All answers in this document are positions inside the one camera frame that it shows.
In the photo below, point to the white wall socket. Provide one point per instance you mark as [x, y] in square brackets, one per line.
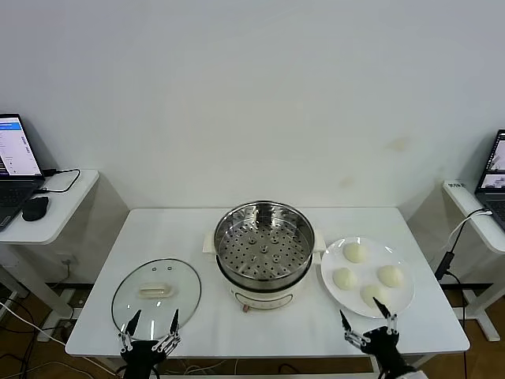
[67, 260]

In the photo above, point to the stainless steel steamer basket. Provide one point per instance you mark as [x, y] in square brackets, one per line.
[262, 256]

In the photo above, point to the black laptop blue banner screen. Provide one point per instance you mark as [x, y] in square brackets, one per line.
[16, 146]

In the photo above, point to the round glass pot lid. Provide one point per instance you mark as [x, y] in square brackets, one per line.
[155, 291]

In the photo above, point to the white round plate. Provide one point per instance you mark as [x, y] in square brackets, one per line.
[367, 272]

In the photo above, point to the black laptop with image windows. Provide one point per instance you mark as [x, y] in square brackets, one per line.
[493, 197]

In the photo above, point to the white side desk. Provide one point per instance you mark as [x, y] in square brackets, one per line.
[67, 205]
[485, 233]

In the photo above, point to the white power strip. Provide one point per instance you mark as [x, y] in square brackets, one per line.
[51, 336]

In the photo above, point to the stainless steel steamer pot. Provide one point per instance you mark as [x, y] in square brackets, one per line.
[262, 298]

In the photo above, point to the white table leg frame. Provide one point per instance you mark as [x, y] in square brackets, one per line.
[154, 369]

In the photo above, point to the white steamed baozi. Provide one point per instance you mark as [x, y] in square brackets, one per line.
[372, 294]
[345, 279]
[390, 275]
[354, 252]

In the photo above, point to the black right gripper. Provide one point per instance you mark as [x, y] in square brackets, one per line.
[380, 343]

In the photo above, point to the black computer mouse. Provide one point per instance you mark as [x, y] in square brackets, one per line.
[35, 208]

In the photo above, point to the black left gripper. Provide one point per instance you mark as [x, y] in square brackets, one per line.
[144, 353]

